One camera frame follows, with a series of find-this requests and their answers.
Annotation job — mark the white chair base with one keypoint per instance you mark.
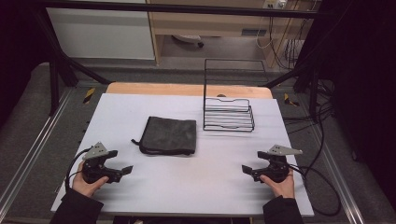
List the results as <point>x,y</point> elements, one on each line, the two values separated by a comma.
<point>188,39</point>

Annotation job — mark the aluminium floor rail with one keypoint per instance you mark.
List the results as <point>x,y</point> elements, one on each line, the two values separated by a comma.
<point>339,174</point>
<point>34,149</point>

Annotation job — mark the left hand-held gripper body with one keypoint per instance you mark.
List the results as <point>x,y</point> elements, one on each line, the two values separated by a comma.
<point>93,165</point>

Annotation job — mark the person's right hand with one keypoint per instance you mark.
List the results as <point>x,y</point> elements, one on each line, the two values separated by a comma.
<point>281,188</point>

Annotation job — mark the white power strip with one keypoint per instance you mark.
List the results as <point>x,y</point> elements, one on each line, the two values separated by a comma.
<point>275,3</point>

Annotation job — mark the light wooden desk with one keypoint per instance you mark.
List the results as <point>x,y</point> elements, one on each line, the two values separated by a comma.
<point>211,21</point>

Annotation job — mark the white table mat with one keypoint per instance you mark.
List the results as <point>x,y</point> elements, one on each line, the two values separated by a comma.
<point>193,186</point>

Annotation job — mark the wooden table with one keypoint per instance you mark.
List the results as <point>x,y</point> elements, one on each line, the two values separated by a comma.
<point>155,88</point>

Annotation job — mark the dark grey cloth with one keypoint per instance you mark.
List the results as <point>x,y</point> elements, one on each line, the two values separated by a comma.
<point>169,135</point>

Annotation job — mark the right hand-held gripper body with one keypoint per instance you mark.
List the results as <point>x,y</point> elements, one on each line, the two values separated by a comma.
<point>277,168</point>

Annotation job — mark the black metal frame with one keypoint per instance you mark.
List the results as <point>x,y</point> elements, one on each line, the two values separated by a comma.
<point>186,8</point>

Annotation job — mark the person's left hand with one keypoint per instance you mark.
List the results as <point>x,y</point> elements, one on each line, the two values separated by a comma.
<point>85,185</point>

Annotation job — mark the white cabinet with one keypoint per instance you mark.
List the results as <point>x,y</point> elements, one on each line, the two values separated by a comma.
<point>102,34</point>

